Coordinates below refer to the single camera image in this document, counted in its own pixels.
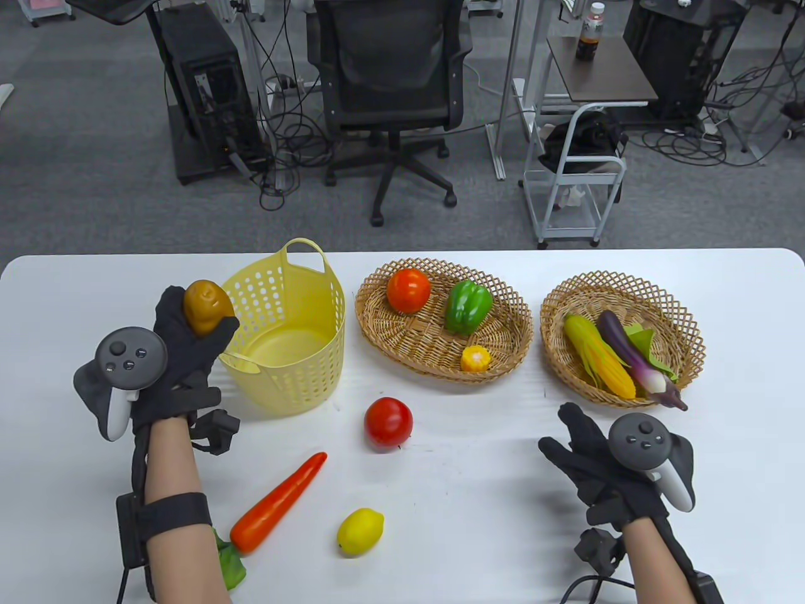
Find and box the person's right hand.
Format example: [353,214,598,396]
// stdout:
[539,403,669,527]

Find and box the person's left hand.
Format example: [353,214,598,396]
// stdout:
[129,286,241,433]

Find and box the brown toy potato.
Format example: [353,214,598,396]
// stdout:
[183,280,235,337]

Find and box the person's left forearm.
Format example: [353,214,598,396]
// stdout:
[143,414,233,604]

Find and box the person's right forearm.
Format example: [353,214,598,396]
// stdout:
[619,515,700,604]

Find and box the yellow plastic perforated basket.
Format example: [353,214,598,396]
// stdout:
[218,238,347,416]

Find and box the grey hand-mounted controller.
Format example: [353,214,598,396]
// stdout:
[608,415,696,512]
[74,327,169,442]

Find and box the yellow toy corn cob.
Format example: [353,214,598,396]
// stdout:
[563,313,637,400]

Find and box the round wicker basket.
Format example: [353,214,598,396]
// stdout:
[540,271,706,408]

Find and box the purple toy eggplant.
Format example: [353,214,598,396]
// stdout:
[596,310,689,411]

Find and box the green toy leaf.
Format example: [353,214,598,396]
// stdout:
[628,325,679,381]

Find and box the green toy bell pepper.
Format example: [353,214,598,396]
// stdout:
[445,280,493,335]

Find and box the deep red toy tomato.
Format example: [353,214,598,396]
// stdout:
[364,397,414,452]

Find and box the orange toy carrot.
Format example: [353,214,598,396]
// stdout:
[214,452,328,591]

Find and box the orange-red toy tomato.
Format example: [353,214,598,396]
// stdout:
[387,269,432,314]

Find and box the oval wicker basket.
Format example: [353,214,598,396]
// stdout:
[355,258,534,384]

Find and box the yellow toy lemon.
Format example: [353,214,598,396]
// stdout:
[336,508,385,557]

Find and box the black computer tower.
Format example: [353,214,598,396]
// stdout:
[623,0,748,121]
[146,5,270,187]

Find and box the white rolling cart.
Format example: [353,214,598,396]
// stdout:
[518,103,628,250]

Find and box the black mesh office chair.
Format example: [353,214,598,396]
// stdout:
[307,0,474,228]

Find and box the black bag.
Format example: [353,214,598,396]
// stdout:
[538,112,629,175]

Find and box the brown side table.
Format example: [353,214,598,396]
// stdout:
[546,35,659,106]

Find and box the dark drink bottle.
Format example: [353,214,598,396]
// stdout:
[575,2,606,63]

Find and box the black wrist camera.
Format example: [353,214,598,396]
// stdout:
[574,528,628,577]
[187,408,242,456]

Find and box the black cable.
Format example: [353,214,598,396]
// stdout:
[558,571,639,604]

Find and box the black arm strap with box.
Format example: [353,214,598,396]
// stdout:
[116,492,213,568]

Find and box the tangle of black floor cables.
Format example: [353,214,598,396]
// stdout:
[248,0,337,212]
[626,0,805,169]

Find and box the white desk frame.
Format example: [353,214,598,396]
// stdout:
[486,0,543,181]

